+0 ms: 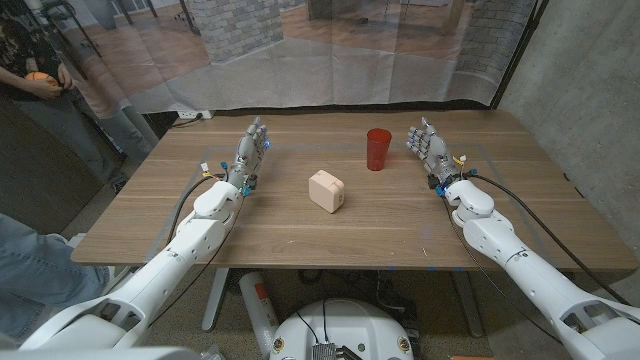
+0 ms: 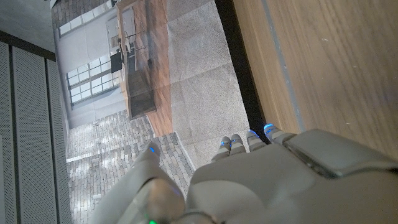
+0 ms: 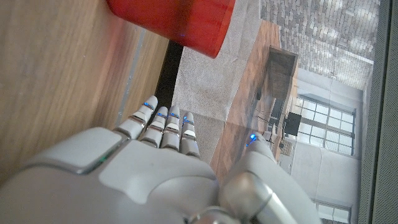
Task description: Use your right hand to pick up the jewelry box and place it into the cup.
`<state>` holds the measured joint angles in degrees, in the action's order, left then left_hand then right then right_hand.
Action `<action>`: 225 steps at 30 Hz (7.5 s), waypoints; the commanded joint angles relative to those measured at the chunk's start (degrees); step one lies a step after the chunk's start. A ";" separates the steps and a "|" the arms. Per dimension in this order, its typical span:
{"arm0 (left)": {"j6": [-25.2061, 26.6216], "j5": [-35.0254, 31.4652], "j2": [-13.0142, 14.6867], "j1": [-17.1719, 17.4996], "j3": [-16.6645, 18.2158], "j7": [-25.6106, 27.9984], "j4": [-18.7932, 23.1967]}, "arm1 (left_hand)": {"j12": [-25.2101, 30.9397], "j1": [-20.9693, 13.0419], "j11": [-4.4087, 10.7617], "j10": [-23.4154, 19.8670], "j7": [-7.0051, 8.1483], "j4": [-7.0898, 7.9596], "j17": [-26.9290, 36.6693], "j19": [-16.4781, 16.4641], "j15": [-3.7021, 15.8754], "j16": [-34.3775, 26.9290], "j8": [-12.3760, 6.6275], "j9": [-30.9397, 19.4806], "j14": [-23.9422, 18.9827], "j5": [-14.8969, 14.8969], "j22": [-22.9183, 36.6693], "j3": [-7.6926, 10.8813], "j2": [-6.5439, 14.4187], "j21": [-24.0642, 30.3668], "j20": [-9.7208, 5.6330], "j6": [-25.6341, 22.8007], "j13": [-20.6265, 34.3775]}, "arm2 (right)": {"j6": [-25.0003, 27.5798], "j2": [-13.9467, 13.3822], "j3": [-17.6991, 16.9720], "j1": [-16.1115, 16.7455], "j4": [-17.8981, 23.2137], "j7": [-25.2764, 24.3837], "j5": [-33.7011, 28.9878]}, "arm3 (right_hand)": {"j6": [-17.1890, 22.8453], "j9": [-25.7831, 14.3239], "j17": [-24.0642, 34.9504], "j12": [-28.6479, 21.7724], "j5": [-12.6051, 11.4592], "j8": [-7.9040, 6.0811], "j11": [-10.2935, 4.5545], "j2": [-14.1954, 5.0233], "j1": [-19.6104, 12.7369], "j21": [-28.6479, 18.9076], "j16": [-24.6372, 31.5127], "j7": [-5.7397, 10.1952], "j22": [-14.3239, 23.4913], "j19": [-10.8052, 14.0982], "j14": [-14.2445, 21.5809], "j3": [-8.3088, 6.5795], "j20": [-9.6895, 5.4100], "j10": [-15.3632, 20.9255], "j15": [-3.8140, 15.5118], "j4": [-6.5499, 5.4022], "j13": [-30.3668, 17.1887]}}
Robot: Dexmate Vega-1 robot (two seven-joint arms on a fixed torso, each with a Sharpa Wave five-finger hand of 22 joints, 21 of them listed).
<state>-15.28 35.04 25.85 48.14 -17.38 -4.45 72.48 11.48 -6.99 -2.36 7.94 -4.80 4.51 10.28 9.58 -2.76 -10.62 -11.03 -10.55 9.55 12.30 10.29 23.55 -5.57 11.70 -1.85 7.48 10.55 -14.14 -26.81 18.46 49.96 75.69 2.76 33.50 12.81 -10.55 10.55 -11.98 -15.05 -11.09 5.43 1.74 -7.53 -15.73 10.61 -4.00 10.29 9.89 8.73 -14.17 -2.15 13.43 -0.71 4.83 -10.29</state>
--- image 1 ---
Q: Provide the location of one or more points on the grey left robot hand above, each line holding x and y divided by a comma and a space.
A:
247, 155

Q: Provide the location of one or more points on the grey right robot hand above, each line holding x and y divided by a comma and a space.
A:
436, 150

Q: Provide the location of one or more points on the pale pink jewelry box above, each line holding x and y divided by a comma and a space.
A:
324, 192

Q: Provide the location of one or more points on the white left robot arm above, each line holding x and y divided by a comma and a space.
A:
195, 240

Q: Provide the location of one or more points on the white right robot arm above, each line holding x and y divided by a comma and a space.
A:
530, 270

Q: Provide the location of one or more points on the red plastic cup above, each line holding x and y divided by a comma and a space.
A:
378, 150

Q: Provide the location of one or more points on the white power strip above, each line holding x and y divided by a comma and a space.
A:
192, 114

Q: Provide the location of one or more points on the printed room backdrop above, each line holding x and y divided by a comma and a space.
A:
300, 65

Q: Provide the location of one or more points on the black backdrop stand pole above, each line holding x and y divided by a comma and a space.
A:
517, 55

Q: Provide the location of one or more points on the white cylinder with orange label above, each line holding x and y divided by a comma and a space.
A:
257, 305

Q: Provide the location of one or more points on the white robot torso base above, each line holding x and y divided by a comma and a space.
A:
345, 325

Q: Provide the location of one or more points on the dark cabinet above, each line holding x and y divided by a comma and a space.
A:
35, 165

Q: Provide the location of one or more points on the small orange ball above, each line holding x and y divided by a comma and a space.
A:
39, 76

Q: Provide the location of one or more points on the seated person in blue jeans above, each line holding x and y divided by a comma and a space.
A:
35, 270

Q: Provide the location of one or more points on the standing person in dark shirt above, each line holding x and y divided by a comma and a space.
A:
20, 50

